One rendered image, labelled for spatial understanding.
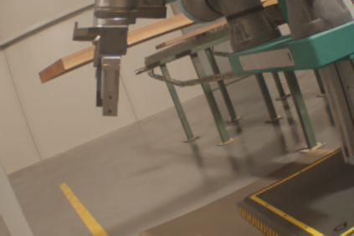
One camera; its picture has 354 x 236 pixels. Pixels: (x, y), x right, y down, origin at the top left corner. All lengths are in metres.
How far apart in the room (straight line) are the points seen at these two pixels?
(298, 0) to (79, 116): 8.69
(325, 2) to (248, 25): 0.51
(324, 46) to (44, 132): 8.73
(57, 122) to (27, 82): 0.87
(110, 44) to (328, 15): 0.40
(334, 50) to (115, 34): 0.39
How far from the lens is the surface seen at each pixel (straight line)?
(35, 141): 9.65
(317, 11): 1.07
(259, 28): 1.54
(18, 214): 1.29
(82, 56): 2.12
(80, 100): 9.67
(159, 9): 1.04
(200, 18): 1.70
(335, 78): 1.52
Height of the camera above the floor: 0.78
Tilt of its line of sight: 4 degrees down
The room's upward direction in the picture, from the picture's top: 21 degrees counter-clockwise
